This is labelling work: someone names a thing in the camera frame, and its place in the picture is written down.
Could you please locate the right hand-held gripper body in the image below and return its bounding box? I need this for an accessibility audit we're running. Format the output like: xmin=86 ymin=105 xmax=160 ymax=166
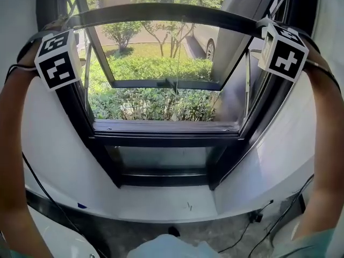
xmin=255 ymin=16 xmax=324 ymax=83

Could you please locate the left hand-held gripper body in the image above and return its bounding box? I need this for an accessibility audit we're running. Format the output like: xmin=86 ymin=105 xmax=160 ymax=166
xmin=18 ymin=19 xmax=82 ymax=92

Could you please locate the black insect screen pull bar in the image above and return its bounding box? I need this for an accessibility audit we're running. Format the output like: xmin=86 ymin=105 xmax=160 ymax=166
xmin=66 ymin=2 xmax=269 ymax=35

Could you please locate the black framed window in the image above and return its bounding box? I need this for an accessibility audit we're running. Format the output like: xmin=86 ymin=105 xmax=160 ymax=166
xmin=36 ymin=0 xmax=319 ymax=191

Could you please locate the person's left forearm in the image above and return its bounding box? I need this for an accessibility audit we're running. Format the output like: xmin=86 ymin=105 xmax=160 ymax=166
xmin=0 ymin=56 xmax=54 ymax=258

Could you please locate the person's right forearm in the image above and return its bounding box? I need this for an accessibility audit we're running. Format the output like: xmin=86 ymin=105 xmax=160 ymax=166
xmin=291 ymin=55 xmax=344 ymax=243

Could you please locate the open glass window sash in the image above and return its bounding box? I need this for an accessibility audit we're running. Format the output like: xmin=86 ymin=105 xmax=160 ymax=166
xmin=71 ymin=0 xmax=272 ymax=92

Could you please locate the white stone window sill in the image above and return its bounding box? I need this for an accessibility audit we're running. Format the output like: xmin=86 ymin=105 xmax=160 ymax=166
xmin=24 ymin=183 xmax=272 ymax=223

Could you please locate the small garden tree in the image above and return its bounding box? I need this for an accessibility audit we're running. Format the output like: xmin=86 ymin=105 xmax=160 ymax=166
xmin=101 ymin=21 xmax=141 ymax=54
xmin=140 ymin=20 xmax=197 ymax=59

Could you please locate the silver car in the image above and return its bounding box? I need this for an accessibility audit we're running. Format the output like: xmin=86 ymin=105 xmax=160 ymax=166
xmin=192 ymin=23 xmax=220 ymax=62

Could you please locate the green hedge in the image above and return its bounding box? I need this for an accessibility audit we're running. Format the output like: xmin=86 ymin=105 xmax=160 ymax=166
xmin=86 ymin=54 xmax=219 ymax=122

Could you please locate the black box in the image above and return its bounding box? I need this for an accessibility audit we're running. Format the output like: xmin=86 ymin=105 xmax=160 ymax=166
xmin=278 ymin=194 xmax=307 ymax=227

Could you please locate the white rounded panel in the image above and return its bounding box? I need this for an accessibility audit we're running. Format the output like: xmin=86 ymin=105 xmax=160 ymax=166
xmin=26 ymin=205 xmax=101 ymax=258

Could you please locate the person's light blue garment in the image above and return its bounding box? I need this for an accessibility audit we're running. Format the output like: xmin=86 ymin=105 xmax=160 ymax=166
xmin=126 ymin=233 xmax=221 ymax=258

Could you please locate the thin screen pull cord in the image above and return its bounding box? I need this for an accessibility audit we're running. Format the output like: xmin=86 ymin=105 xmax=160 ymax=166
xmin=175 ymin=15 xmax=186 ymax=94

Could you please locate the long black cable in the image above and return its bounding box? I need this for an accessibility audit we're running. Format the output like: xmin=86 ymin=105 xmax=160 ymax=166
xmin=20 ymin=151 xmax=84 ymax=236

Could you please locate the black cable with adapter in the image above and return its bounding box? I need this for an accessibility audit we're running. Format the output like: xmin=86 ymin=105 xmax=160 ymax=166
xmin=219 ymin=199 xmax=275 ymax=254

